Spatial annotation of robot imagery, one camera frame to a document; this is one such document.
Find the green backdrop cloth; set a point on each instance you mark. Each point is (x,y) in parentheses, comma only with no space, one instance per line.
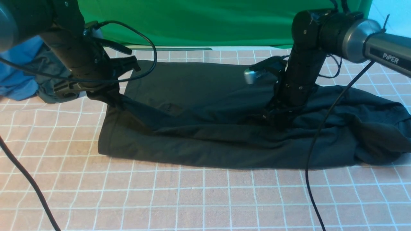
(205,23)

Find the dark gray crumpled garment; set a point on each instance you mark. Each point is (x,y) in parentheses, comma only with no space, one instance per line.
(45,61)

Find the blue crumpled garment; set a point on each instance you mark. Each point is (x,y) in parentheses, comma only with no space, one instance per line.
(13,83)

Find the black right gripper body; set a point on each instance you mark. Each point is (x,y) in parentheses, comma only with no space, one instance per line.
(294,86)

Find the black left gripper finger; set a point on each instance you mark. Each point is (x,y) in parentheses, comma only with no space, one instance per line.
(108,95)

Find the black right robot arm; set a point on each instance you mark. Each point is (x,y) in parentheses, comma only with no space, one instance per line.
(317,33)

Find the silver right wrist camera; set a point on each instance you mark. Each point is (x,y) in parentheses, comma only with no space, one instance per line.
(265,67)

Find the pink checkered tablecloth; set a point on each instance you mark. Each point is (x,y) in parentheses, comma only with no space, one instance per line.
(57,144)

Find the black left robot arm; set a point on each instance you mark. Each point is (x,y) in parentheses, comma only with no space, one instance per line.
(24,19)

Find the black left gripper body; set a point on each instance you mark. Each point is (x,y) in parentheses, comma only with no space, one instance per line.
(90,66)

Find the dark gray long-sleeve top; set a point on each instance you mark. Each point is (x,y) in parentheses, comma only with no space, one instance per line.
(205,115)

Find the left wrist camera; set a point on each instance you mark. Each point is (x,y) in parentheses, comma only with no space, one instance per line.
(93,31)

